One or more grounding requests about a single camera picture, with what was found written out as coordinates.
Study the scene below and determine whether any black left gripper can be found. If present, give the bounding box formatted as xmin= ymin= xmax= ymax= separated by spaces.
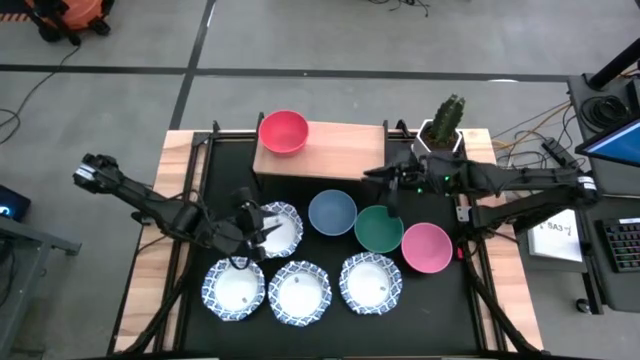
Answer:
xmin=232 ymin=186 xmax=284 ymax=262

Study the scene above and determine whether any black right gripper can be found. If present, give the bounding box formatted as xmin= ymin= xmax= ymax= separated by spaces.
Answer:
xmin=362 ymin=152 xmax=459 ymax=219

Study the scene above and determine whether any blue white patterned paper bowl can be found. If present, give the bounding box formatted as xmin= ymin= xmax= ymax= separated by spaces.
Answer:
xmin=258 ymin=201 xmax=305 ymax=260
xmin=201 ymin=256 xmax=266 ymax=322
xmin=338 ymin=251 xmax=404 ymax=316
xmin=267 ymin=259 xmax=333 ymax=328

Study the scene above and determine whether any green plastic bowl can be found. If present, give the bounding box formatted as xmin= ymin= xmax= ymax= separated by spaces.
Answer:
xmin=353 ymin=204 xmax=405 ymax=255

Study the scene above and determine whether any blue plastic bowl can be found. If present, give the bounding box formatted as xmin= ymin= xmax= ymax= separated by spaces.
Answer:
xmin=307 ymin=189 xmax=359 ymax=237

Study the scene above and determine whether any pink plastic bowl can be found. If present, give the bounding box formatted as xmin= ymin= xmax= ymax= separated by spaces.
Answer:
xmin=400 ymin=222 xmax=454 ymax=275

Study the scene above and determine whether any wooden shelf with black legs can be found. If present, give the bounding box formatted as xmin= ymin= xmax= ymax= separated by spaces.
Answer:
xmin=252 ymin=112 xmax=389 ymax=182

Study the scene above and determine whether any white plant pot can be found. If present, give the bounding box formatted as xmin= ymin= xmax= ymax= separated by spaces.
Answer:
xmin=412 ymin=118 xmax=464 ymax=159

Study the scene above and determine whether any green cactus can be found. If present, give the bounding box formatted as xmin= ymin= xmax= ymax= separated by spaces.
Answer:
xmin=430 ymin=93 xmax=467 ymax=147

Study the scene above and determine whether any red plastic bowl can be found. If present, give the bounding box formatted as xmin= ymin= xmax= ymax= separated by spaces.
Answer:
xmin=258 ymin=109 xmax=310 ymax=155

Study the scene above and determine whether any black table mat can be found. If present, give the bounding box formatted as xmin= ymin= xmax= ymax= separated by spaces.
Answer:
xmin=183 ymin=135 xmax=497 ymax=357

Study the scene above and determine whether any white paper sign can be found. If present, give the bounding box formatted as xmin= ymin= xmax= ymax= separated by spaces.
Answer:
xmin=526 ymin=211 xmax=585 ymax=264

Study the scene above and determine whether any black power strip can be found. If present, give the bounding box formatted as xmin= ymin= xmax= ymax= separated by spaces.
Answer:
xmin=540 ymin=137 xmax=581 ymax=169

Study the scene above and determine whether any computer monitor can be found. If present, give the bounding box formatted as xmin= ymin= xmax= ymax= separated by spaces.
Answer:
xmin=574 ymin=117 xmax=640 ymax=169

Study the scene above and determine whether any grey metal cart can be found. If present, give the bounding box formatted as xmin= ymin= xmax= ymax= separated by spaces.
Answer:
xmin=0 ymin=213 xmax=82 ymax=351

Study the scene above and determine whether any black backlit keyboard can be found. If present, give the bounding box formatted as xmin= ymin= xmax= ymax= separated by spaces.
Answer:
xmin=599 ymin=216 xmax=640 ymax=274

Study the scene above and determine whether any black side desk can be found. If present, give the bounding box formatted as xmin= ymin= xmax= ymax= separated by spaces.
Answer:
xmin=566 ymin=73 xmax=640 ymax=314

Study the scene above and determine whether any black device with blue light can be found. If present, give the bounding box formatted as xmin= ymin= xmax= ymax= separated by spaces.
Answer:
xmin=0 ymin=183 xmax=32 ymax=224

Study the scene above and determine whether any black pole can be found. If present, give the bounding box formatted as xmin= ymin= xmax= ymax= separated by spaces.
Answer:
xmin=588 ymin=36 xmax=640 ymax=92

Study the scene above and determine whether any orange shop vacuum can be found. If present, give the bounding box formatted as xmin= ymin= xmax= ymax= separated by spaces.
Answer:
xmin=23 ymin=0 xmax=116 ymax=45

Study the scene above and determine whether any orange cable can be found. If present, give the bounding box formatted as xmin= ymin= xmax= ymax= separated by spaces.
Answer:
xmin=491 ymin=101 xmax=572 ymax=151

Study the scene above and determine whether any coiled black cable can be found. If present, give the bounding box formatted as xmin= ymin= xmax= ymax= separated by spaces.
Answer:
xmin=581 ymin=94 xmax=632 ymax=134

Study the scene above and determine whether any black floor cable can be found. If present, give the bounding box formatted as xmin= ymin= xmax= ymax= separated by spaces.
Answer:
xmin=0 ymin=43 xmax=82 ymax=147

